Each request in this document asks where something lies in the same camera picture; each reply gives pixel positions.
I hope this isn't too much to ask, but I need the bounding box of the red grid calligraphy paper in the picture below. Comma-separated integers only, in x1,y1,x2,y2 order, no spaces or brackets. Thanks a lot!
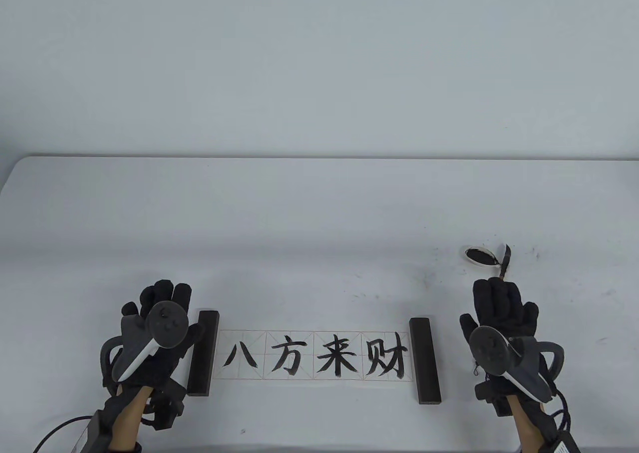
215,329,415,383

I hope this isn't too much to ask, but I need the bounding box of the person's right forearm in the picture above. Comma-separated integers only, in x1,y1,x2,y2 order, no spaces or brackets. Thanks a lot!
507,393,540,453

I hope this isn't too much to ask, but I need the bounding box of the black braided cable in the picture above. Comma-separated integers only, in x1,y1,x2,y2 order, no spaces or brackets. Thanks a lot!
549,386,571,431
31,414,98,453

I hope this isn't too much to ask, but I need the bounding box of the black labelled box right wrist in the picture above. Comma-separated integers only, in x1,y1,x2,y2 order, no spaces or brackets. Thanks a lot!
544,433,582,453

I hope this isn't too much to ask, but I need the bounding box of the black right wrist strap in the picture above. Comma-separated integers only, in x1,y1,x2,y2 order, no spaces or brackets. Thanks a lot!
524,398,562,444

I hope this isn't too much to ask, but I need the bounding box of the black labelled box left wrist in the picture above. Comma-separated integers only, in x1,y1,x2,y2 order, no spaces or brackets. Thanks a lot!
75,408,110,453

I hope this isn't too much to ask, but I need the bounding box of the person's left forearm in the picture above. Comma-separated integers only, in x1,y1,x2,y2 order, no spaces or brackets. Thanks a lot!
110,383,153,453

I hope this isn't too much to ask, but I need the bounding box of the black labelled box wrist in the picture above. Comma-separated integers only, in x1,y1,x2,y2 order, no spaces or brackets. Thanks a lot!
544,433,582,453
75,408,110,453

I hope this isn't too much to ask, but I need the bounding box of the person's left hand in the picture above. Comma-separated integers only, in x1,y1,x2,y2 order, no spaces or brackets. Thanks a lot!
102,280,205,389

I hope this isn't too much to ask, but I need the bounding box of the small white ink dish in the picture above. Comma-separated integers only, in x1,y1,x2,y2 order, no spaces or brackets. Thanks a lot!
463,245,500,266

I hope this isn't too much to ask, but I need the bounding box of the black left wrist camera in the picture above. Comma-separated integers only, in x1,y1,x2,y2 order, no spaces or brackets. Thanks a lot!
147,381,185,431

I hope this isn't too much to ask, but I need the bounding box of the black paperweight bar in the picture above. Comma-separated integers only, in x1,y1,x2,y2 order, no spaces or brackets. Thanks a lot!
408,316,442,405
187,310,220,397

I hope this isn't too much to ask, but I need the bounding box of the person's right hand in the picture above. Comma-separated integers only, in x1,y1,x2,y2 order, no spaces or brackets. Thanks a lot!
459,277,541,404

